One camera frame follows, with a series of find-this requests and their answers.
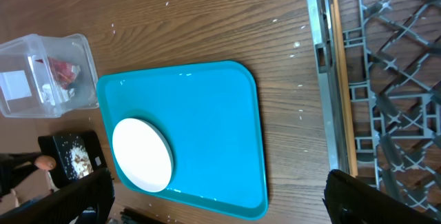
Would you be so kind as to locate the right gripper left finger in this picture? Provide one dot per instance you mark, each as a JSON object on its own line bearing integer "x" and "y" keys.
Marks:
{"x": 87, "y": 200}

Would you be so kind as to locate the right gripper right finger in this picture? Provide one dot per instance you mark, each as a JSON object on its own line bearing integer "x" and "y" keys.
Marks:
{"x": 349, "y": 200}

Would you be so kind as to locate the rice and peanut pile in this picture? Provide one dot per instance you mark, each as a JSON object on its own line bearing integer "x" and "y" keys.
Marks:
{"x": 79, "y": 162}

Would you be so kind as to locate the orange carrot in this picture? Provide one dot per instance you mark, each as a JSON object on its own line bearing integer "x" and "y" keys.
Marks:
{"x": 46, "y": 163}

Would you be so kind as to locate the large white plate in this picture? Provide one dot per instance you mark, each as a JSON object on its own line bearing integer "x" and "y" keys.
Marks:
{"x": 143, "y": 154}

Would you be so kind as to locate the white tissue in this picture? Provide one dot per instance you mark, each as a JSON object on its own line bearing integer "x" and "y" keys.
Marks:
{"x": 56, "y": 94}

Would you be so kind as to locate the red snack wrapper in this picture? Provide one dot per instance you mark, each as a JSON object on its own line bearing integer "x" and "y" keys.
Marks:
{"x": 65, "y": 73}

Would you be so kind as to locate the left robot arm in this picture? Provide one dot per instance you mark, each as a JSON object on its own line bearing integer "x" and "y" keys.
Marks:
{"x": 15, "y": 168}

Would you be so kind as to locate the grey dishwasher rack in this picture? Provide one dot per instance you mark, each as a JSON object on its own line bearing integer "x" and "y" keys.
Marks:
{"x": 392, "y": 50}

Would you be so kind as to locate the black tray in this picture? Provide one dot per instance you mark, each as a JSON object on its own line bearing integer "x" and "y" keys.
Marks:
{"x": 58, "y": 146}

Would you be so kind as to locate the clear plastic bin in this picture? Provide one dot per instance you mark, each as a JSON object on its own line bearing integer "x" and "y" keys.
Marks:
{"x": 25, "y": 69}

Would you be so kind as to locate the teal plastic tray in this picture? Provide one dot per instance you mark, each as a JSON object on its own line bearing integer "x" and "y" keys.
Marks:
{"x": 209, "y": 115}

